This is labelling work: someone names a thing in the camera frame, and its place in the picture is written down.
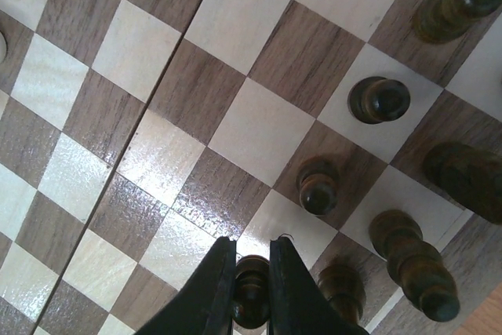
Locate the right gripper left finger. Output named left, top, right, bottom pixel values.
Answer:
left=137, top=237, right=236, bottom=334

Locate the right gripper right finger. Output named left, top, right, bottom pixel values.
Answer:
left=269, top=236, right=367, bottom=334

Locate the dark pawn seven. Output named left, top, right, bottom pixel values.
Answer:
left=231, top=255, right=271, bottom=330

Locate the dark queen chess piece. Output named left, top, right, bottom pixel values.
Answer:
left=318, top=264, right=366, bottom=325

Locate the dark bishop chess piece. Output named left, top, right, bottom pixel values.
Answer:
left=369, top=209, right=460, bottom=322

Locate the dark pawn eight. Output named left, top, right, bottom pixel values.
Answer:
left=296, top=156, right=340, bottom=217

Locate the dark knight chess piece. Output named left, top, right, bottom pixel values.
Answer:
left=422, top=141, right=501, bottom=225

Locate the dark pawn four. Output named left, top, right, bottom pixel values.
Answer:
left=347, top=76, right=411, bottom=125

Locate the dark rook chess piece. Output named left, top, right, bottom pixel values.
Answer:
left=413, top=0, right=501, bottom=44

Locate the wooden chess board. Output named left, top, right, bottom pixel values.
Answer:
left=1, top=0, right=501, bottom=334

